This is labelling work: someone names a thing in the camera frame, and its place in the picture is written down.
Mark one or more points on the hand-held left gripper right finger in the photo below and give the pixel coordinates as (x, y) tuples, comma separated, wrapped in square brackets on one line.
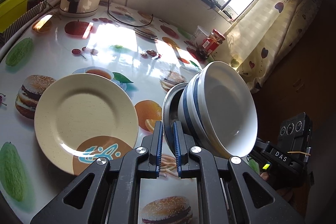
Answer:
[(178, 148)]

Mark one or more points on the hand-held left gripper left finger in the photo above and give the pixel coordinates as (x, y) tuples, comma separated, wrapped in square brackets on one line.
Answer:
[(158, 148)]

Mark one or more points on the food printed tablecloth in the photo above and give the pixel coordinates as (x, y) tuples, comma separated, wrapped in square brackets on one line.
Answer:
[(105, 43)]

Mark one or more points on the small glass jar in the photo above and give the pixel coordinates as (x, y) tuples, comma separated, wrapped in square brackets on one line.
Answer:
[(33, 1)]

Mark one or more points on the beige plate with brown logo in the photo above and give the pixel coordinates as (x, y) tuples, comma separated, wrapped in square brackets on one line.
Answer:
[(86, 108)]

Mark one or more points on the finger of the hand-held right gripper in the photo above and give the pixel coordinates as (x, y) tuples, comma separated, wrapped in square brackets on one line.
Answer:
[(262, 145)]

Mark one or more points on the glass jar with red lid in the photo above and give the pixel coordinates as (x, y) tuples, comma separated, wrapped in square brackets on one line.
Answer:
[(210, 43)]

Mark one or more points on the lime green box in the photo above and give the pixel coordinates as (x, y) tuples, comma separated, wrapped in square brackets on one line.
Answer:
[(14, 10)]

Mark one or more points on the cream curtain with heart print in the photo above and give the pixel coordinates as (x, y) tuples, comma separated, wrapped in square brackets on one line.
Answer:
[(275, 29)]

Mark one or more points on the stainless steel bowl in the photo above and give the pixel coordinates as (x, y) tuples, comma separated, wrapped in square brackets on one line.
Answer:
[(169, 111)]

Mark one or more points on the white plastic cup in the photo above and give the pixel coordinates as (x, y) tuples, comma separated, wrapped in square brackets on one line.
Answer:
[(198, 35)]

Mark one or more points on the person's right hand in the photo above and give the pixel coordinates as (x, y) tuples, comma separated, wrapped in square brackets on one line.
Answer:
[(263, 177)]

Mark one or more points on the striped storage tray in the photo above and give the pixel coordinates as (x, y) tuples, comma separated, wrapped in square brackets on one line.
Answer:
[(29, 19)]

